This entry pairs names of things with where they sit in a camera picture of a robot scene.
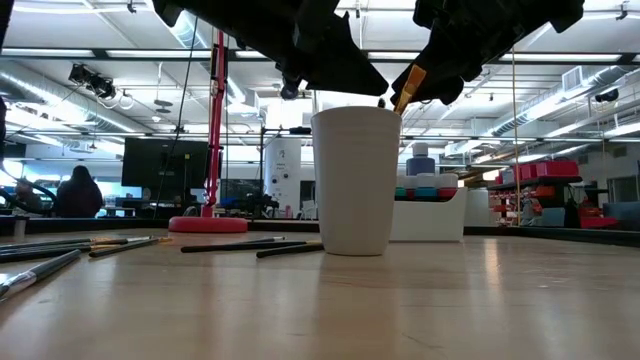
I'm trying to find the white cylindrical tank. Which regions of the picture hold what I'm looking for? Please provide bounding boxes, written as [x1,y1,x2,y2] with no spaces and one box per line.
[263,137,303,219]

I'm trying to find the white cup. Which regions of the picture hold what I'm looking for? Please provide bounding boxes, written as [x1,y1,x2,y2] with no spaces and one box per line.
[310,105,404,258]

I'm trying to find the red desk lamp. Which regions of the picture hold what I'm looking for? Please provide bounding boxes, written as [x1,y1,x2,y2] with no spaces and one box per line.
[167,29,250,235]

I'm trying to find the black monitor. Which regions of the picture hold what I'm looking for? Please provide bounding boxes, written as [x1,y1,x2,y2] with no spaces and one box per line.
[121,137,210,192]

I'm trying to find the black aluminium table frame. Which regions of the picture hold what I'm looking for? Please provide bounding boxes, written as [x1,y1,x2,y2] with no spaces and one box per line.
[0,215,640,250]

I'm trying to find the blue sofa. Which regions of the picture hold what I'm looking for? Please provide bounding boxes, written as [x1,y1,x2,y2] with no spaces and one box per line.
[602,201,640,231]

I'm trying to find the person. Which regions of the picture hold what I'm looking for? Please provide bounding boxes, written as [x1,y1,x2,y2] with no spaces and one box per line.
[12,178,45,215]
[53,164,105,219]

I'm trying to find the shelf with red bins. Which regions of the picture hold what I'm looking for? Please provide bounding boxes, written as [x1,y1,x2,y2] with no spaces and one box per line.
[487,159,621,230]

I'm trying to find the overhead beam with lights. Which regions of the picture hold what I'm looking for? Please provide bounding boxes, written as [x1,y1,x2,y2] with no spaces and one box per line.
[0,47,640,65]

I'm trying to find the black lamp cable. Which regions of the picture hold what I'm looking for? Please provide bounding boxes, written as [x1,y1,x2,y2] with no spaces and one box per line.
[152,17,200,220]

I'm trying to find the black paintbrush with silver ferrule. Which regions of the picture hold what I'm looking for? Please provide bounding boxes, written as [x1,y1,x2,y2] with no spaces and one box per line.
[227,236,286,247]
[0,236,156,251]

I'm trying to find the black paintbrush with wide ferrule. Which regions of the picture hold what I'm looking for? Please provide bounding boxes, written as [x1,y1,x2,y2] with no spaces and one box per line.
[0,248,83,302]

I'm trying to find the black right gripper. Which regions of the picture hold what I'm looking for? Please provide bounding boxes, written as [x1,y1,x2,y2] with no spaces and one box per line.
[391,0,585,105]

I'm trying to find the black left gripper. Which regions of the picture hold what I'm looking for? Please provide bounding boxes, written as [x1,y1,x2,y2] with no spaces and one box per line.
[152,0,389,96]

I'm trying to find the white plastic bin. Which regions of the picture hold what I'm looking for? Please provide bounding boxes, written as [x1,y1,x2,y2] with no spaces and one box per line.
[389,187,470,244]

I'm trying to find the thin black paintbrush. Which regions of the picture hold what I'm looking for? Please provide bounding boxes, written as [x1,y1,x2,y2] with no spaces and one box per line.
[88,237,172,259]

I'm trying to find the small cerulean blue paint bottle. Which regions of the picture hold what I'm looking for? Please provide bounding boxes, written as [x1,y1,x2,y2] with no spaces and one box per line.
[414,173,440,200]

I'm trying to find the black ceiling camera cluster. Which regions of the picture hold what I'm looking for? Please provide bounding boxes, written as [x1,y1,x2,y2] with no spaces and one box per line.
[67,62,117,100]

